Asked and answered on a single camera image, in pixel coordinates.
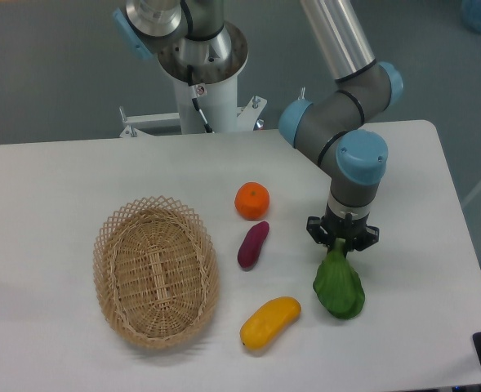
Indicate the orange tangerine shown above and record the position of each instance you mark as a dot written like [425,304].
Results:
[252,201]

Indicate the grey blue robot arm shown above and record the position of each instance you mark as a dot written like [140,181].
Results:
[330,134]

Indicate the purple sweet potato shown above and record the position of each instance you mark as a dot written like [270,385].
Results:
[250,249]

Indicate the green bok choy vegetable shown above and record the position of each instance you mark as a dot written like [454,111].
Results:
[337,285]

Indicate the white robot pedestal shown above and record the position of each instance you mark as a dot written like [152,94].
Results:
[205,79]

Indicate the woven wicker basket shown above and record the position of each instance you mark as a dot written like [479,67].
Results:
[155,272]

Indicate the yellow mango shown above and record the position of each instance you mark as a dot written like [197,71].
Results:
[268,321]

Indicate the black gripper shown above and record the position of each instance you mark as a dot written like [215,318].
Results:
[358,237]

